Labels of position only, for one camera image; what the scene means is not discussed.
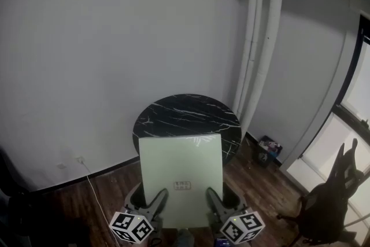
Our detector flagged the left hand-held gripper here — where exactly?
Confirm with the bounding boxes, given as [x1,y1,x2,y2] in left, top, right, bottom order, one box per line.
[109,183,169,244]

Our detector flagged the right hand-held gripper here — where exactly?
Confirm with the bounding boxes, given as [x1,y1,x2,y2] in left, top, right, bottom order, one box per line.
[205,183,266,244]

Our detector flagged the pale green item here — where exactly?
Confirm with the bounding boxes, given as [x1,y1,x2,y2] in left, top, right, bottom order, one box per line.
[138,133,224,229]

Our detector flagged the person's gray shoe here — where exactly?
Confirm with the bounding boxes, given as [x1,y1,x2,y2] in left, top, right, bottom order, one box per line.
[176,228,195,247]

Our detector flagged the black marble round table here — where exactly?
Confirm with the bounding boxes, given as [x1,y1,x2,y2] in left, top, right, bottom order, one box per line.
[132,93,242,166]

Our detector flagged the black chair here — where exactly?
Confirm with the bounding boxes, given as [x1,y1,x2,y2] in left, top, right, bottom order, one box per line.
[276,138,365,244]

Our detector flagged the black bulky object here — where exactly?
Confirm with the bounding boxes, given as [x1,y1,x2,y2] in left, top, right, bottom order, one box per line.
[0,146,31,247]

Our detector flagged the thick white vertical pipe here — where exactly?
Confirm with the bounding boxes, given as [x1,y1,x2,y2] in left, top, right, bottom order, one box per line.
[241,0,285,133]

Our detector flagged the thin white vertical pipe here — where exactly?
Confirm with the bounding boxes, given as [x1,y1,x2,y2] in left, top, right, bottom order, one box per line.
[237,0,264,119]
[232,0,258,113]

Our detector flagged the white power cable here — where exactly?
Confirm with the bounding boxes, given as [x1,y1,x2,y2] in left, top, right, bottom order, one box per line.
[80,160,113,224]

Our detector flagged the window with dark frame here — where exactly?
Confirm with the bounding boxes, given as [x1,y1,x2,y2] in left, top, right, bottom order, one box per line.
[285,13,370,244]

